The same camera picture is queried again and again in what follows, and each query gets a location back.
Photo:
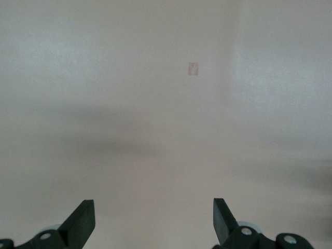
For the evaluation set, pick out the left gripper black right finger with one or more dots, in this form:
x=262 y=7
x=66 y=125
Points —
x=223 y=223

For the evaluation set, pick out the small square tape mark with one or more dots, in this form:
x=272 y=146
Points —
x=193 y=68

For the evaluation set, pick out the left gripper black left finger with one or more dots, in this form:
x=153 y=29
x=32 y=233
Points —
x=77 y=228

